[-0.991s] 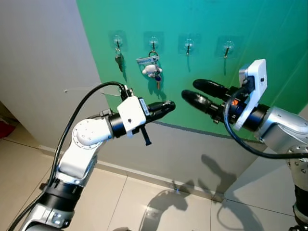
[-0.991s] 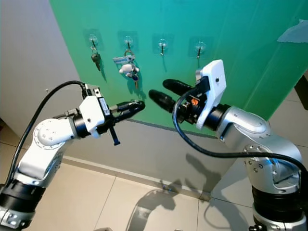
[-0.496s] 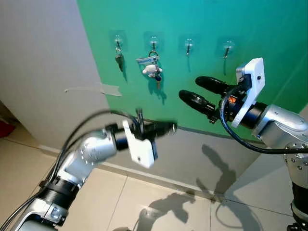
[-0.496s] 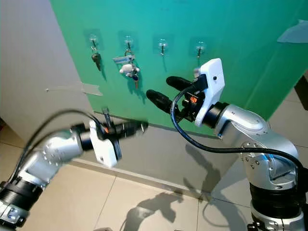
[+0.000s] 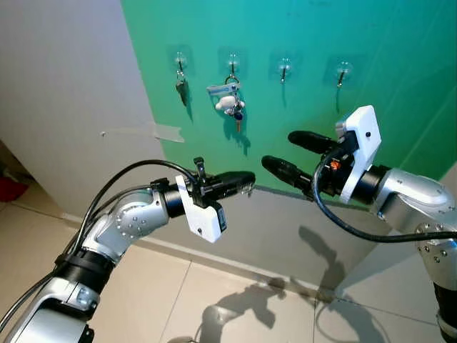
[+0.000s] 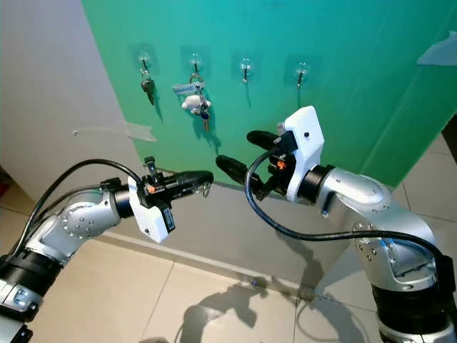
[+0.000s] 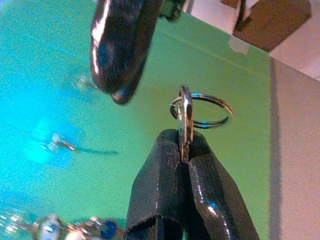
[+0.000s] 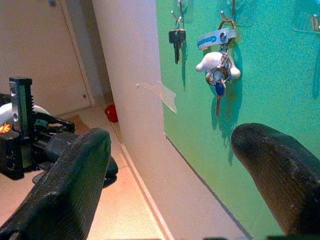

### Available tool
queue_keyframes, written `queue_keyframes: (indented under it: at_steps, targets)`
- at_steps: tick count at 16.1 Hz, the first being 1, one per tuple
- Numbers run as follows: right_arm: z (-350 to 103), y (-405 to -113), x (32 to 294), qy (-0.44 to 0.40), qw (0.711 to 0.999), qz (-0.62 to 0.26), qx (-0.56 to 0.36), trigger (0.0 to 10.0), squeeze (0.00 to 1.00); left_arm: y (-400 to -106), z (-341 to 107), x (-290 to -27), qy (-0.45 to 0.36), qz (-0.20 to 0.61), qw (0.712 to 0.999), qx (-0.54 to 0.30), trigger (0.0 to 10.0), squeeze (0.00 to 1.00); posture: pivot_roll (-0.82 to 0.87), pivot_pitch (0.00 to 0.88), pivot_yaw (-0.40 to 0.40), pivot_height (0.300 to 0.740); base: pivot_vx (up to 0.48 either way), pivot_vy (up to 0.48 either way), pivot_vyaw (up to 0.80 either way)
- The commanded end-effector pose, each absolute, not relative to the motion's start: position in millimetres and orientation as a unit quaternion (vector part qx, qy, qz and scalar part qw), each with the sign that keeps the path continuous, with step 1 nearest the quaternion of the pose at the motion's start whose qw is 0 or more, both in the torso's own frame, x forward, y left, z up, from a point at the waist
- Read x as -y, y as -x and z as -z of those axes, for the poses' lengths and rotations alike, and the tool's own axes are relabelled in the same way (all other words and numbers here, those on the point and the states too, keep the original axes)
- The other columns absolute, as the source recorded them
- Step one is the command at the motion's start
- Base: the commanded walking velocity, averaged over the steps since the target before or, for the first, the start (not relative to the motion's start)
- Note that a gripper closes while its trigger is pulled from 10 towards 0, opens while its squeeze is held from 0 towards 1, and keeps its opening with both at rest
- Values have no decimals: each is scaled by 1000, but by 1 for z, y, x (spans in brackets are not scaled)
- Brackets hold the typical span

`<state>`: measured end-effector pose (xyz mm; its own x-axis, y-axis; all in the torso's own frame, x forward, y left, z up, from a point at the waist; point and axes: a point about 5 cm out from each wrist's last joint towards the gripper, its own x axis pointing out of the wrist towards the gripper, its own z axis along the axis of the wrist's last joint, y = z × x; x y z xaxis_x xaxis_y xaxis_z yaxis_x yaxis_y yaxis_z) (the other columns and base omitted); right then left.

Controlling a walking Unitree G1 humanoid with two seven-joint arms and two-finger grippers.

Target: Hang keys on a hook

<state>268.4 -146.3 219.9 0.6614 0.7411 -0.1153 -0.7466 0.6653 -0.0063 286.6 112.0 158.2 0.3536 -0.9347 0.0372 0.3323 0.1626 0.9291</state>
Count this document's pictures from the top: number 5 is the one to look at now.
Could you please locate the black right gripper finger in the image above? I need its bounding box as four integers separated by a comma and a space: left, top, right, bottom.
261, 154, 319, 196
288, 129, 338, 155

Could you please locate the clear tape strip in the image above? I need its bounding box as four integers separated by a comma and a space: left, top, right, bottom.
102, 123, 185, 142

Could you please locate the dark key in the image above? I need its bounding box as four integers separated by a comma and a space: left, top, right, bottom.
175, 71, 190, 104

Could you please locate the red cloth bundle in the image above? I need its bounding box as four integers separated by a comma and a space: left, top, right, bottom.
0, 177, 29, 204

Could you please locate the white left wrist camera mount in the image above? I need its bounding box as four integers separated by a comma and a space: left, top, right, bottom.
176, 175, 228, 244

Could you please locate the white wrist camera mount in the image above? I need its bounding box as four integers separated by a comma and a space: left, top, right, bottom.
176, 175, 228, 244
336, 105, 383, 204

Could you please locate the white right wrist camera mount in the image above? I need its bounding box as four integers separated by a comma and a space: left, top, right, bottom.
336, 105, 383, 204

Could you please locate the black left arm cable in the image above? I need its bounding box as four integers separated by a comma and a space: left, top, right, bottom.
0, 159, 201, 337

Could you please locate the white plush toy keychain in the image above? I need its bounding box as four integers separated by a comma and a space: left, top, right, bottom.
207, 75, 247, 133

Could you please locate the clear adhesive wall hook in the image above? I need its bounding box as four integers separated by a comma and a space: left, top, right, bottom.
170, 49, 192, 76
275, 56, 295, 83
332, 60, 355, 88
223, 50, 245, 78

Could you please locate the green wall board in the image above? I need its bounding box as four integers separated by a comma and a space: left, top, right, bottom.
120, 0, 457, 194

